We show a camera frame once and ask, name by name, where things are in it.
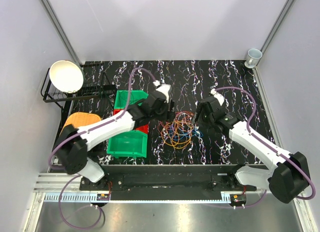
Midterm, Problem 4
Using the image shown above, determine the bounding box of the yellow cable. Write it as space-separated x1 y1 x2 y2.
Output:
160 120 193 149

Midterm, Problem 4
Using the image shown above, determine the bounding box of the green plastic bin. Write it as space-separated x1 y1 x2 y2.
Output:
106 130 148 158
113 90 148 109

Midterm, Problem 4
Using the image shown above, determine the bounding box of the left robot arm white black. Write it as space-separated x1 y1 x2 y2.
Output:
53 84 174 190

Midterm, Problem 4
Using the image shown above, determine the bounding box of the far green plastic bin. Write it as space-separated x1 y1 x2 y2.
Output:
113 90 148 109

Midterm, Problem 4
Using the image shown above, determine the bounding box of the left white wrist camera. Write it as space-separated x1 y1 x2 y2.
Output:
153 80 172 103

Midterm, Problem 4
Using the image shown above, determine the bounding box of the red plastic bin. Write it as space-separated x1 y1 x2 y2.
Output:
113 109 149 134

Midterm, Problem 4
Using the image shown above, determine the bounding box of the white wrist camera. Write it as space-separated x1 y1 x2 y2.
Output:
153 80 172 103
210 88 225 106

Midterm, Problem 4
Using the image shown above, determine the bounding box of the black wire dish rack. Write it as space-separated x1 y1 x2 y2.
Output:
40 62 118 158

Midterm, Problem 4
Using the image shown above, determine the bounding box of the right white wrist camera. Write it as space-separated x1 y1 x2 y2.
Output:
210 88 225 106

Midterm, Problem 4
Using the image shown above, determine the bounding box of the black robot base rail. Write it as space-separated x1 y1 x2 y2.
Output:
79 165 257 203

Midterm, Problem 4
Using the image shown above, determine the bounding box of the near green plastic bin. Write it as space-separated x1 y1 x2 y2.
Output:
106 130 148 158

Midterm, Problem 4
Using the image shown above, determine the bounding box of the pink cable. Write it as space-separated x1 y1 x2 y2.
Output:
162 111 198 140

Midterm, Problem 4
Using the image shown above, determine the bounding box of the white mug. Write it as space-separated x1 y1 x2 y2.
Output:
244 48 263 69

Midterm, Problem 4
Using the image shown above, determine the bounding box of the white bowl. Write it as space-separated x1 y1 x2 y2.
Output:
49 60 84 93

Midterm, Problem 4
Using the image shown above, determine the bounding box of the orange woven basket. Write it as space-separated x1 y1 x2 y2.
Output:
60 112 102 134

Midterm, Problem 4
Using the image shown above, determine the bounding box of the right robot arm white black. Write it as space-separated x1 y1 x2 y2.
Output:
192 96 311 204

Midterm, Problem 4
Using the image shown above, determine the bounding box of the brown cable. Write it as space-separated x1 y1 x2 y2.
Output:
117 91 146 109

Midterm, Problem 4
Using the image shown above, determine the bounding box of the white cable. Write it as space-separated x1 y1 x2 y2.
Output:
174 112 196 133

